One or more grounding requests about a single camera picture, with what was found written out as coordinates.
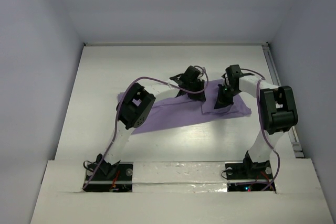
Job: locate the silver foil strip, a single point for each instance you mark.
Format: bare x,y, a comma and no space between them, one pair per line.
178,177

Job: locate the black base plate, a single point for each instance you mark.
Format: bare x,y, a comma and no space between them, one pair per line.
120,182
240,179

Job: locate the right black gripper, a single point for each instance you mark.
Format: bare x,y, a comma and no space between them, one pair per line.
224,97

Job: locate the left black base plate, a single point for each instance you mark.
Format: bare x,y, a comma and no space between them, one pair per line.
120,182

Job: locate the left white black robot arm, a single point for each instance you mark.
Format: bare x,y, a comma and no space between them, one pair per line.
136,103

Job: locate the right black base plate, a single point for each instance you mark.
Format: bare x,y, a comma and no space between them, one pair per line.
240,179

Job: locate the purple t shirt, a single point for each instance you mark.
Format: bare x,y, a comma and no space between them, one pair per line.
182,111

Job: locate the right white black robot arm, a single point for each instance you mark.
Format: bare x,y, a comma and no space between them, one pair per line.
270,131

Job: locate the aluminium rail on right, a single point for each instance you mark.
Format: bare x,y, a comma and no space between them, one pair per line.
287,103

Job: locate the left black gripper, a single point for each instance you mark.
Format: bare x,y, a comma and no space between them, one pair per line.
198,96

